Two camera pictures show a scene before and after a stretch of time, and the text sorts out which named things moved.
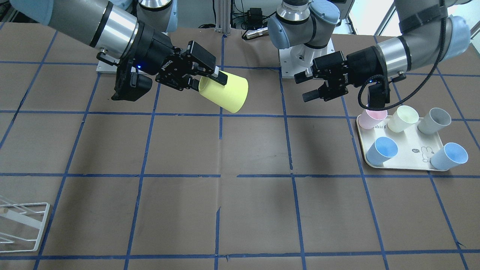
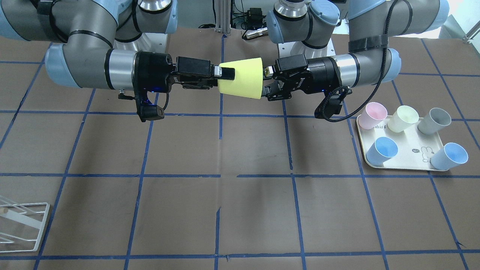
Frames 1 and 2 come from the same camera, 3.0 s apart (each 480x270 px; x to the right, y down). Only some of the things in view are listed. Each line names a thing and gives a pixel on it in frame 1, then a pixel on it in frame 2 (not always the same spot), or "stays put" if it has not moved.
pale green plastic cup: (404, 116) stays put
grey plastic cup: (434, 120) stays put
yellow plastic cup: (231, 97) -> (249, 78)
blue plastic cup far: (449, 156) stays put
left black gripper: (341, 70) -> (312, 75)
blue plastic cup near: (383, 149) stays put
